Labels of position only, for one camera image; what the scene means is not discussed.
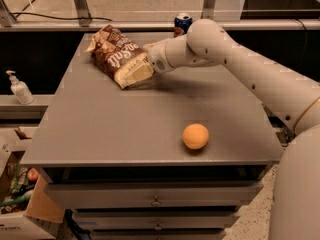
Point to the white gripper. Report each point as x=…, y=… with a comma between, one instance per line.
x=158, y=58

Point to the brown chip bag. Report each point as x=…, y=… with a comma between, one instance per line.
x=119, y=57

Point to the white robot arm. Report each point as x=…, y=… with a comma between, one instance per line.
x=292, y=97

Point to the blue Pepsi can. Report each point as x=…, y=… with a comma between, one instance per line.
x=182, y=22

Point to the orange fruit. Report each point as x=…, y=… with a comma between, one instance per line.
x=195, y=136

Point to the grey drawer cabinet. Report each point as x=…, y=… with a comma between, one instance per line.
x=94, y=132

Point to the white pump bottle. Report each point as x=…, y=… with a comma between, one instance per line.
x=20, y=89

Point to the top drawer with knob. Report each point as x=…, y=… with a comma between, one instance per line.
x=154, y=195

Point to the drawer with knob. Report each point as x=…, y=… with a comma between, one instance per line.
x=156, y=219
x=154, y=195

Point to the red apple in box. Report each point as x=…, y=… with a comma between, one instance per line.
x=32, y=175

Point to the middle drawer with knob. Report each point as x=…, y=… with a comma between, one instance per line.
x=156, y=219

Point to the cardboard box with items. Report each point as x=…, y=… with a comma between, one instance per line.
x=26, y=212

